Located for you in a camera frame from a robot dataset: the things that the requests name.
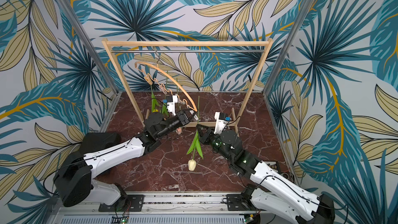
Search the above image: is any tan wavy clothes hanger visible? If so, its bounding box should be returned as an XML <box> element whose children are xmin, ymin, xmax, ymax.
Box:
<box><xmin>134</xmin><ymin>53</ymin><xmax>198</xmax><ymax>112</ymax></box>

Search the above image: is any aluminium front rail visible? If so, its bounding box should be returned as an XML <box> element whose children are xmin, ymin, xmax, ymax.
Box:
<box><xmin>47</xmin><ymin>191</ymin><xmax>287</xmax><ymax>224</ymax></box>

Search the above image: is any pink tulip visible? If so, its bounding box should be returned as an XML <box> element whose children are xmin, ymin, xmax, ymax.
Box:
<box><xmin>175</xmin><ymin>87</ymin><xmax>182</xmax><ymax>135</ymax></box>

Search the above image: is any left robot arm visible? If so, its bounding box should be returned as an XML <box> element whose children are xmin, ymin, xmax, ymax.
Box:
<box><xmin>53</xmin><ymin>109</ymin><xmax>197</xmax><ymax>211</ymax></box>

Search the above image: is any yellow tulip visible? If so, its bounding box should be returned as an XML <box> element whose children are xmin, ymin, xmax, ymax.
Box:
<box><xmin>151</xmin><ymin>81</ymin><xmax>160</xmax><ymax>113</ymax></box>

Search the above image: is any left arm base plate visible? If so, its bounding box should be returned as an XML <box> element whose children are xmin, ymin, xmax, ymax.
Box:
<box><xmin>98</xmin><ymin>195</ymin><xmax>145</xmax><ymax>212</ymax></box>

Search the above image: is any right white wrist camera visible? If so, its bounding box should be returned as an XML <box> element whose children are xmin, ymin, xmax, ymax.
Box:
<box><xmin>214</xmin><ymin>112</ymin><xmax>231</xmax><ymax>134</ymax></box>

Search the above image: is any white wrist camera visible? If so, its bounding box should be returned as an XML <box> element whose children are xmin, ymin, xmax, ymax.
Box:
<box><xmin>167</xmin><ymin>95</ymin><xmax>177</xmax><ymax>116</ymax></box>
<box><xmin>214</xmin><ymin>112</ymin><xmax>231</xmax><ymax>134</ymax></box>

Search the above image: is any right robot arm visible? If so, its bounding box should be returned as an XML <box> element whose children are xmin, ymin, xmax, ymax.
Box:
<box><xmin>197</xmin><ymin>124</ymin><xmax>335</xmax><ymax>224</ymax></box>

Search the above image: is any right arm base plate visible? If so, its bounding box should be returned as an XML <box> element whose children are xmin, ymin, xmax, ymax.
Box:
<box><xmin>224</xmin><ymin>194</ymin><xmax>256</xmax><ymax>211</ymax></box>

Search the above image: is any wooden clothes rack frame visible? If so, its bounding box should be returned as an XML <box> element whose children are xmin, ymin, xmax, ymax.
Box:
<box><xmin>102</xmin><ymin>38</ymin><xmax>274</xmax><ymax>133</ymax></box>

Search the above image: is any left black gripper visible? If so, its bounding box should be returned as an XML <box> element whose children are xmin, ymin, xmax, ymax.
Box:
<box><xmin>157</xmin><ymin>107</ymin><xmax>199</xmax><ymax>139</ymax></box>

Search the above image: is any beige clothespin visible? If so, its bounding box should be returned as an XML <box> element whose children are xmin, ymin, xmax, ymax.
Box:
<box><xmin>145</xmin><ymin>74</ymin><xmax>154</xmax><ymax>85</ymax></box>

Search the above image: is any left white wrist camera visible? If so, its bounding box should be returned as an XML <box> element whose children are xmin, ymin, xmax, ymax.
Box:
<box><xmin>167</xmin><ymin>95</ymin><xmax>177</xmax><ymax>116</ymax></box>

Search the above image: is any metal rack rod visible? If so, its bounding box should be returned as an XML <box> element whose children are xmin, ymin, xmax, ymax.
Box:
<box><xmin>111</xmin><ymin>49</ymin><xmax>265</xmax><ymax>54</ymax></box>

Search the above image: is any white tulip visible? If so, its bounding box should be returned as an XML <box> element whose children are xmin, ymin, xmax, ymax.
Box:
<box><xmin>186</xmin><ymin>95</ymin><xmax>205</xmax><ymax>172</ymax></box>

